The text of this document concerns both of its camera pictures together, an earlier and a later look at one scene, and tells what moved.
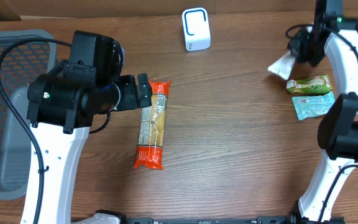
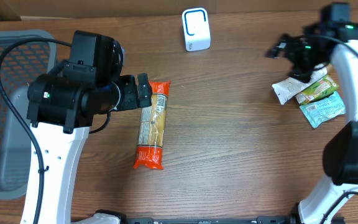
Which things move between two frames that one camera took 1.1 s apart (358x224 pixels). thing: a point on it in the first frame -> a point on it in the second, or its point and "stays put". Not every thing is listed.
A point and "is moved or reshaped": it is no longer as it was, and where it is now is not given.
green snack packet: (317, 84) is moved or reshaped
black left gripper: (127, 84) stays put
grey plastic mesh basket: (6, 148) stays put
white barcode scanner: (196, 30) stays put
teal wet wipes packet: (306, 106) is moved or reshaped
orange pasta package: (150, 146) stays put
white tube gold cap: (283, 65) -> (286, 89)
